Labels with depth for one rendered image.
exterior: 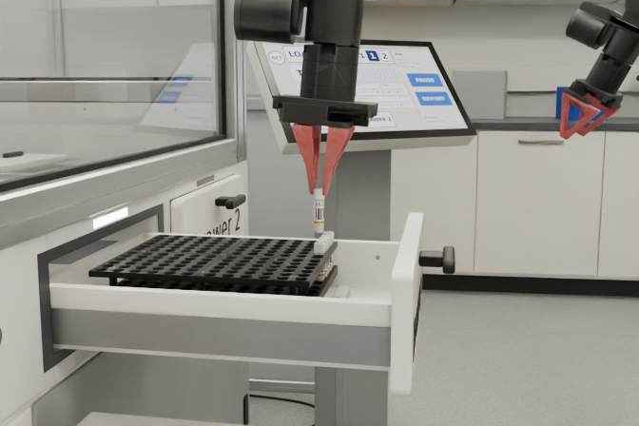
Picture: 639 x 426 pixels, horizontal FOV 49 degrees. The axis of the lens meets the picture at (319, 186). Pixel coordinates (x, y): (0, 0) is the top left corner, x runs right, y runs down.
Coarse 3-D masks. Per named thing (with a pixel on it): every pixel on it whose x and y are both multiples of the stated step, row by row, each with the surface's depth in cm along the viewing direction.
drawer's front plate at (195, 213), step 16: (240, 176) 121; (192, 192) 102; (208, 192) 105; (224, 192) 113; (240, 192) 121; (176, 208) 95; (192, 208) 98; (208, 208) 105; (224, 208) 113; (240, 208) 121; (176, 224) 95; (192, 224) 99; (208, 224) 105; (224, 224) 113; (240, 224) 122
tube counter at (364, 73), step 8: (360, 72) 172; (368, 72) 173; (376, 72) 174; (384, 72) 175; (392, 72) 176; (360, 80) 170; (368, 80) 171; (376, 80) 172; (384, 80) 174; (392, 80) 175; (400, 80) 176
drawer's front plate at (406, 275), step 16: (416, 224) 79; (416, 240) 71; (400, 256) 64; (416, 256) 66; (400, 272) 59; (416, 272) 68; (400, 288) 59; (416, 288) 69; (400, 304) 59; (416, 304) 70; (400, 320) 59; (400, 336) 59; (416, 336) 72; (400, 352) 60; (400, 368) 60; (400, 384) 60
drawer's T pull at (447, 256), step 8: (448, 248) 74; (424, 256) 71; (432, 256) 71; (440, 256) 71; (448, 256) 71; (424, 264) 71; (432, 264) 71; (440, 264) 71; (448, 264) 69; (448, 272) 69
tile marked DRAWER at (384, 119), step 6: (378, 114) 166; (384, 114) 167; (390, 114) 167; (372, 120) 164; (378, 120) 165; (384, 120) 166; (390, 120) 166; (372, 126) 163; (378, 126) 164; (384, 126) 164; (390, 126) 165; (396, 126) 166
